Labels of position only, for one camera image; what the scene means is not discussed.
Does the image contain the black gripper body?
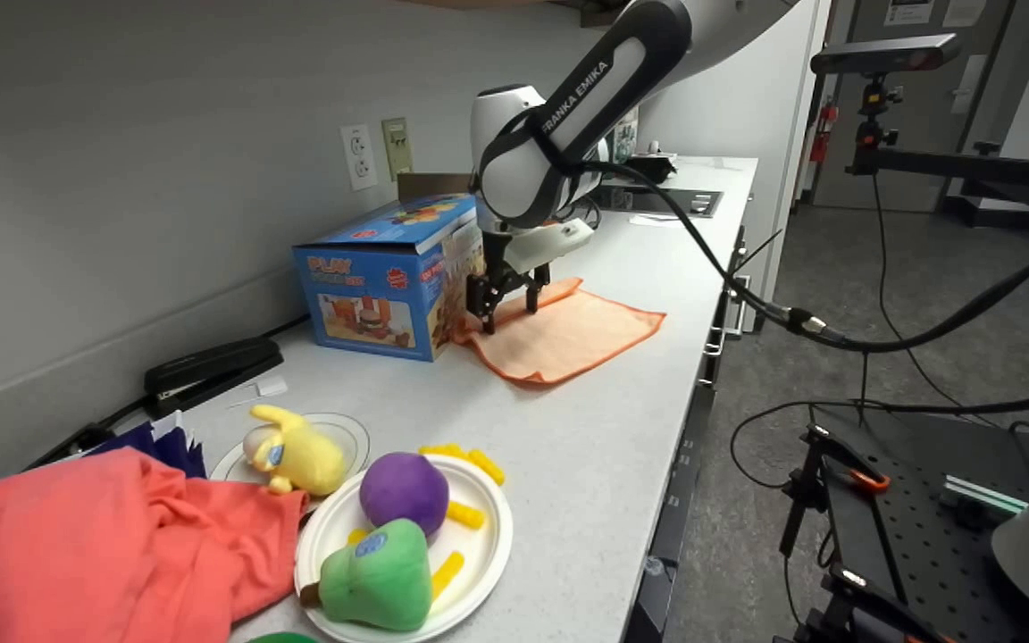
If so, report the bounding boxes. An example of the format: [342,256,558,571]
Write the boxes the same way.
[466,227,555,307]

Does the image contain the orange microfibre cloth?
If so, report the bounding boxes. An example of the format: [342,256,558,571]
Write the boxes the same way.
[454,274,667,389]

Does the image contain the coral red cloth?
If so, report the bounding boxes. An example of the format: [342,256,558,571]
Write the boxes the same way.
[0,446,311,643]

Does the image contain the blue toy food set box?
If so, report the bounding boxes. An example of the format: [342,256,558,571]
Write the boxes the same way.
[290,173,497,364]

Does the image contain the yellow toy fry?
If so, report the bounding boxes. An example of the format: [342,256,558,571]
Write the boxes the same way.
[426,545,472,605]
[418,441,477,463]
[466,446,510,489]
[445,498,491,532]

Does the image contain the clear plastic plate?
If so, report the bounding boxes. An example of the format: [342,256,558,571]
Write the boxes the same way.
[211,407,376,487]

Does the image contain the purple plush ball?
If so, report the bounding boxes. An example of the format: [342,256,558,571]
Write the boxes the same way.
[357,451,454,544]

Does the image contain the yellow plush toy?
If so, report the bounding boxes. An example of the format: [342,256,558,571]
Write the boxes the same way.
[240,405,355,499]

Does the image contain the white paper plate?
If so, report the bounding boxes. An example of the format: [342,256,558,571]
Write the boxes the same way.
[295,446,519,643]

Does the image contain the black stapler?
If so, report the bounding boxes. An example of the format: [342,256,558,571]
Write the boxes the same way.
[141,332,285,420]

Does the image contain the green plush pear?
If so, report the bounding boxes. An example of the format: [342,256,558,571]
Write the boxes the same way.
[298,519,436,637]

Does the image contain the red fire extinguisher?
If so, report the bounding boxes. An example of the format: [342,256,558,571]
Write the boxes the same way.
[808,101,842,173]

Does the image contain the dark blue fabric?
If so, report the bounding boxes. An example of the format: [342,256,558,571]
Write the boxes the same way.
[89,407,211,482]

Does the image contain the black perforated breadboard table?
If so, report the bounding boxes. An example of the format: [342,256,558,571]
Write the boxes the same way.
[811,405,1029,643]

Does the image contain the beige wall switch plate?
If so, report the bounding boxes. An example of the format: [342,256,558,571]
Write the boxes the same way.
[380,114,418,183]

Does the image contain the white wall outlet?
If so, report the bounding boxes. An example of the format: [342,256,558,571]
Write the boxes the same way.
[339,120,383,194]

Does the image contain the thin black cable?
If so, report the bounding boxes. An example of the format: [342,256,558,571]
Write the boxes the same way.
[725,396,866,599]

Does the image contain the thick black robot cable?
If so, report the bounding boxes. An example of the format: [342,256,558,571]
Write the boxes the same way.
[608,155,1029,420]

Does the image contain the orange handled black clamp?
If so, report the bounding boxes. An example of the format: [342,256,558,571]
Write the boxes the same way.
[815,561,913,643]
[781,420,900,561]

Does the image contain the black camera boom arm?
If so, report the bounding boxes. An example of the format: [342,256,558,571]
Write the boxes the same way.
[846,74,1029,248]

